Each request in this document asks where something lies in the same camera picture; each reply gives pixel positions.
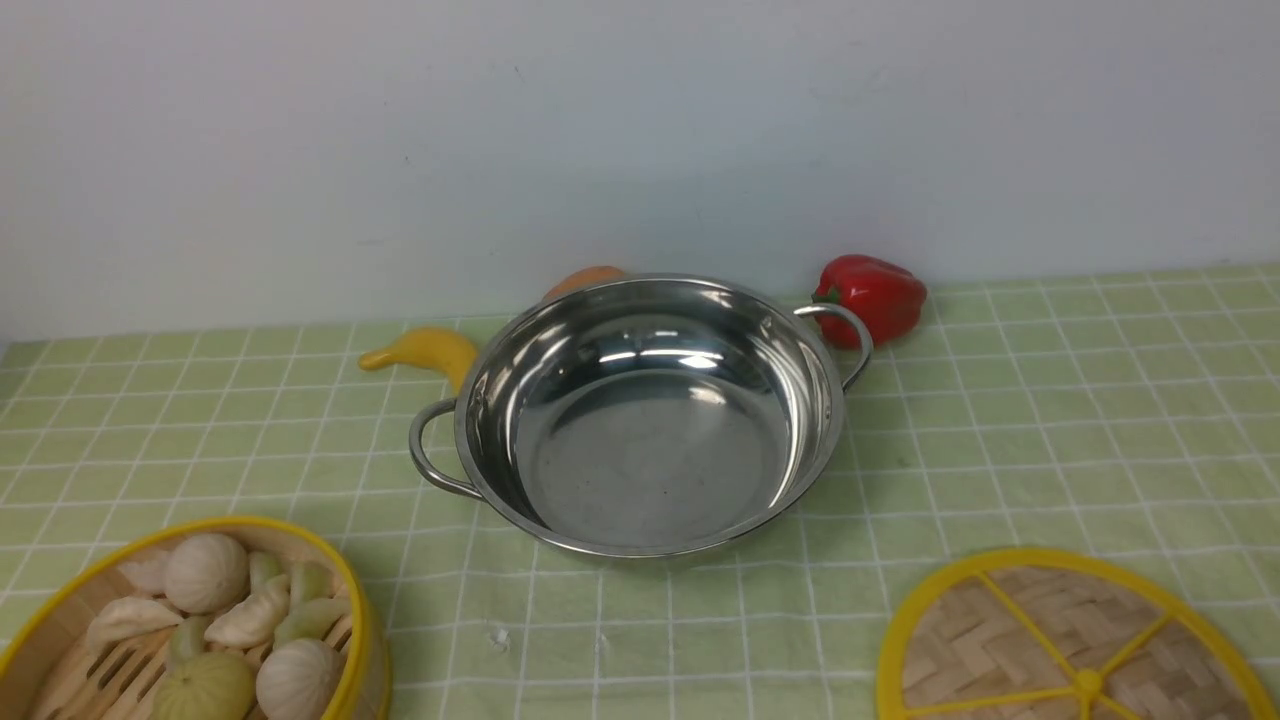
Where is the red toy bell pepper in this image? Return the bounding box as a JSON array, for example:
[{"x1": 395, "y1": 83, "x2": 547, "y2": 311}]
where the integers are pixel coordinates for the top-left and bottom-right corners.
[{"x1": 812, "y1": 255, "x2": 928, "y2": 347}]

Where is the orange toy fruit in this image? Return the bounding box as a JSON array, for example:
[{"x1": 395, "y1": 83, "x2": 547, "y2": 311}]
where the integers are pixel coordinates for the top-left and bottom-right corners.
[{"x1": 541, "y1": 265, "x2": 628, "y2": 301}]

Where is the green round bun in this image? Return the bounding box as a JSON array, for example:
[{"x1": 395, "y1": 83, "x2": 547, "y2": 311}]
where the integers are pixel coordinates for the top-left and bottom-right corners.
[{"x1": 150, "y1": 652, "x2": 255, "y2": 719}]

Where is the yellow rimmed woven steamer lid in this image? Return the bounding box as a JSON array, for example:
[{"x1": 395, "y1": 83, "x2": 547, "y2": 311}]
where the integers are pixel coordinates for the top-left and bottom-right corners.
[{"x1": 876, "y1": 547, "x2": 1277, "y2": 719}]

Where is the green checkered tablecloth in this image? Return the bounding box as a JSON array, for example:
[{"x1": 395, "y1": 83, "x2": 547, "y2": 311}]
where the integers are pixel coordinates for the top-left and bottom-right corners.
[{"x1": 1, "y1": 266, "x2": 1279, "y2": 719}]

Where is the yellow toy banana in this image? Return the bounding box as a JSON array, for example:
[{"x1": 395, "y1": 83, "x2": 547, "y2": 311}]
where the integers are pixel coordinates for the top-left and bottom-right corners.
[{"x1": 357, "y1": 325, "x2": 479, "y2": 395}]

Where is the white dumpling at rim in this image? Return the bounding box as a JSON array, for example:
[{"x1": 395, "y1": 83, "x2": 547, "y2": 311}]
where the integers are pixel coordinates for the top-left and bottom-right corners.
[{"x1": 116, "y1": 550, "x2": 170, "y2": 597}]

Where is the yellow rimmed bamboo steamer basket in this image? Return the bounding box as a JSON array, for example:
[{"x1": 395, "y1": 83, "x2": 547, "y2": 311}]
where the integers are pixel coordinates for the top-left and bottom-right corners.
[{"x1": 1, "y1": 516, "x2": 393, "y2": 719}]

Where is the stainless steel pot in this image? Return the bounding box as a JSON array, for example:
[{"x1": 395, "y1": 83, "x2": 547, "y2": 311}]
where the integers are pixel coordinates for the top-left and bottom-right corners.
[{"x1": 408, "y1": 274, "x2": 874, "y2": 559}]

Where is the white crescent dumpling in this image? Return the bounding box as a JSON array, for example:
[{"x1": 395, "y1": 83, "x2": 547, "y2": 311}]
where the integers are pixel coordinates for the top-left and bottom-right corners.
[
  {"x1": 204, "y1": 575, "x2": 291, "y2": 650},
  {"x1": 86, "y1": 596, "x2": 184, "y2": 653}
]

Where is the green crescent dumpling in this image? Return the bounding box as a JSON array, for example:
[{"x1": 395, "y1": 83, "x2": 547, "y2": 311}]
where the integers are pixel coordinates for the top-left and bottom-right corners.
[
  {"x1": 166, "y1": 615, "x2": 212, "y2": 670},
  {"x1": 274, "y1": 597, "x2": 351, "y2": 650},
  {"x1": 248, "y1": 551, "x2": 285, "y2": 594},
  {"x1": 289, "y1": 560, "x2": 333, "y2": 609}
]

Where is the white round bun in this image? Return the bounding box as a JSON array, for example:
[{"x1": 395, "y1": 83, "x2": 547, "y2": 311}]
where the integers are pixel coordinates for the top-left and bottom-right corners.
[
  {"x1": 256, "y1": 638, "x2": 346, "y2": 719},
  {"x1": 163, "y1": 533, "x2": 250, "y2": 614}
]

